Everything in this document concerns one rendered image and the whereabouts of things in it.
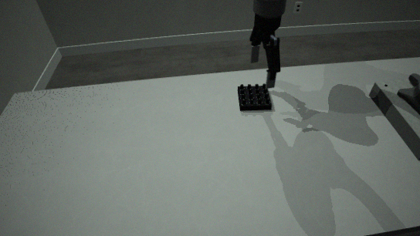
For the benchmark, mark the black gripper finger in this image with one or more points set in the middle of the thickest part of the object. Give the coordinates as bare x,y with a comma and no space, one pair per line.
255,39
273,58

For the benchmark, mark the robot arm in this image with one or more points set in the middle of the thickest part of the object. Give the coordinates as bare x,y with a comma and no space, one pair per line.
275,8

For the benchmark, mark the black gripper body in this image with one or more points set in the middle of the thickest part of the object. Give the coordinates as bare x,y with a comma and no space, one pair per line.
269,25

